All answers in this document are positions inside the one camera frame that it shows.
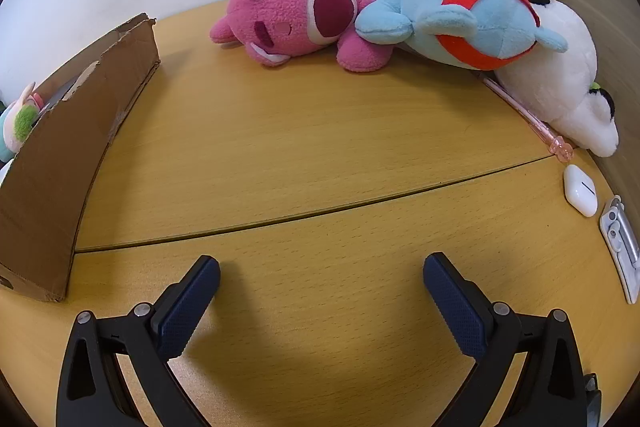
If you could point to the white plush toy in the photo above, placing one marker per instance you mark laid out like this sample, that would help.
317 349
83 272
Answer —
560 72

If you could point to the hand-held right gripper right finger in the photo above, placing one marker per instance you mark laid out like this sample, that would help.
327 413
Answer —
457 307

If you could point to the pink pen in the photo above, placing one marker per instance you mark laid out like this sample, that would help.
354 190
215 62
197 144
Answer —
530 119

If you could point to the blue and red plush toy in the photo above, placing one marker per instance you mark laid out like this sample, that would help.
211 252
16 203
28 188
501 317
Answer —
425 7

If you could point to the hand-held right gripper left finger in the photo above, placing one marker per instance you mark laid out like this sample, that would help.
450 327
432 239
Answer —
187 307

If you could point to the white earbuds case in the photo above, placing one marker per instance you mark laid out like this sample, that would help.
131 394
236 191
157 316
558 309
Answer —
580 192

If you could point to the pink bear plush toy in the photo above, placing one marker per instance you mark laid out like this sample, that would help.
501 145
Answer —
290 12

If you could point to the brown cardboard box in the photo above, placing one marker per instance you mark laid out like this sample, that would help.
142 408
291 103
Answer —
50 167

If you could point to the wooden desktop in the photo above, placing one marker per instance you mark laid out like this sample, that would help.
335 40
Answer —
320 157

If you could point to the pink pig plush toy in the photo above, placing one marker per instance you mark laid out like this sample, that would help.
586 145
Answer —
20 122

